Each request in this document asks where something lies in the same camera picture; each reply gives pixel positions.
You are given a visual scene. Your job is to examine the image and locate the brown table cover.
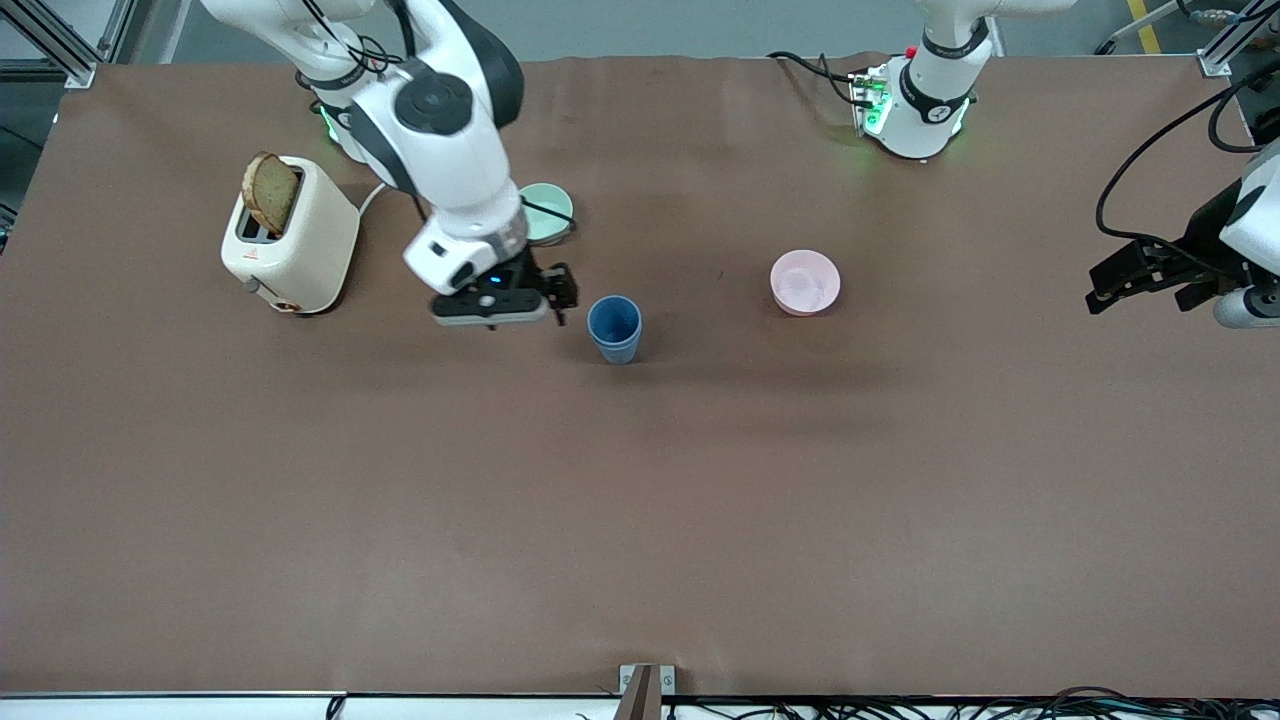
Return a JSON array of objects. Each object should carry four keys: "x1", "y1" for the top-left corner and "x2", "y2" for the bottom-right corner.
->
[{"x1": 0, "y1": 50, "x2": 1280, "y2": 699}]

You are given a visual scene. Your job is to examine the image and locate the mint green bowl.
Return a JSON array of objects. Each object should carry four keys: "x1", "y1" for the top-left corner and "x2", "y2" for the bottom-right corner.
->
[{"x1": 518, "y1": 183, "x2": 576, "y2": 247}]

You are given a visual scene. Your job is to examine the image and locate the black cable bundle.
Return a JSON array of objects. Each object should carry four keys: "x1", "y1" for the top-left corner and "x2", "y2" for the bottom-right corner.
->
[{"x1": 660, "y1": 685, "x2": 1280, "y2": 720}]

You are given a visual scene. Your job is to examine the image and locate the aluminium frame post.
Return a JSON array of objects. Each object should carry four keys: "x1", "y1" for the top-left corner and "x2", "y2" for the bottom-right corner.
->
[
  {"x1": 0, "y1": 0, "x2": 101, "y2": 89},
  {"x1": 1198, "y1": 0, "x2": 1280, "y2": 78}
]

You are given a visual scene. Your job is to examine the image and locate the metal table edge bracket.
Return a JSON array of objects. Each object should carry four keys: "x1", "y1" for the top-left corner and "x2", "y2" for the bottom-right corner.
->
[{"x1": 618, "y1": 663, "x2": 677, "y2": 720}]

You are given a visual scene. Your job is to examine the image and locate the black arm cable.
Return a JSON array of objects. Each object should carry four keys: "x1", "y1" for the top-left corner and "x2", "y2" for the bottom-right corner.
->
[
  {"x1": 1095, "y1": 60, "x2": 1280, "y2": 276},
  {"x1": 298, "y1": 0, "x2": 421, "y2": 93}
]

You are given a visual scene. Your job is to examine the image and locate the brown toast slice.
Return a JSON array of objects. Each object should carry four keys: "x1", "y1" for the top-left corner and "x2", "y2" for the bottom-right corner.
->
[{"x1": 242, "y1": 152, "x2": 301, "y2": 237}]

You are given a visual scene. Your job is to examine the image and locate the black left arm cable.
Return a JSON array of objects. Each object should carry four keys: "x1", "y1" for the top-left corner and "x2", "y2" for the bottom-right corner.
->
[{"x1": 1095, "y1": 60, "x2": 1280, "y2": 276}]

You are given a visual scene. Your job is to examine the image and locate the left base connector box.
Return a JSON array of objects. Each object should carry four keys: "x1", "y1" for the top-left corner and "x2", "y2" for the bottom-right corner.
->
[{"x1": 848, "y1": 62, "x2": 893, "y2": 138}]

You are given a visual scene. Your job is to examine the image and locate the black left base cable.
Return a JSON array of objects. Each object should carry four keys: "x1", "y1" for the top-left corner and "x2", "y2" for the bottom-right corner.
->
[{"x1": 767, "y1": 50, "x2": 863, "y2": 103}]

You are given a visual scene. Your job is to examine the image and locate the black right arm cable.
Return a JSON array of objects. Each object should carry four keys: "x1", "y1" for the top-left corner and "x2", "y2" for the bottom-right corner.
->
[{"x1": 298, "y1": 0, "x2": 421, "y2": 93}]

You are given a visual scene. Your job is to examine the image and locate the cream white toaster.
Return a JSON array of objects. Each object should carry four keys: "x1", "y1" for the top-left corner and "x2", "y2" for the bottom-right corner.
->
[{"x1": 221, "y1": 155, "x2": 361, "y2": 316}]

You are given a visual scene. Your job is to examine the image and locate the pale pink bowl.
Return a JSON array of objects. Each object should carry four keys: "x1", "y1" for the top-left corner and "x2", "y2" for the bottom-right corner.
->
[{"x1": 770, "y1": 249, "x2": 842, "y2": 317}]

